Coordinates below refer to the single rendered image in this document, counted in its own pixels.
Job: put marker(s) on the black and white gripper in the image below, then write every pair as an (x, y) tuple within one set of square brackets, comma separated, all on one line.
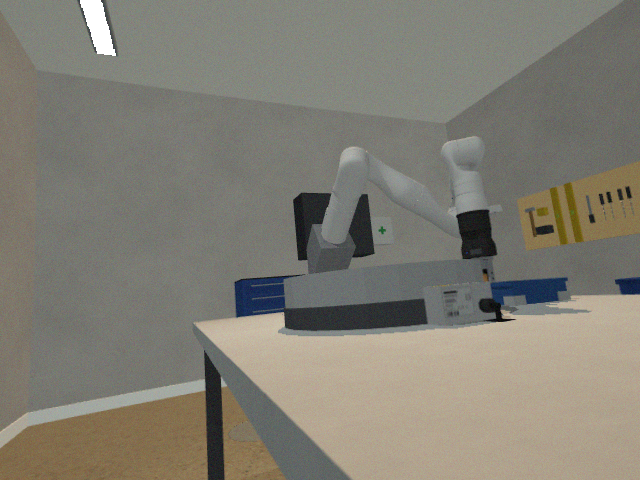
[(475, 229)]

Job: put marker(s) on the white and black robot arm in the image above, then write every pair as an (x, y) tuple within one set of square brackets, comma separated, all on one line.
[(357, 166)]

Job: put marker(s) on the blue square tray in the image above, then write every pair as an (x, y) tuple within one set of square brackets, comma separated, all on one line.
[(524, 292)]

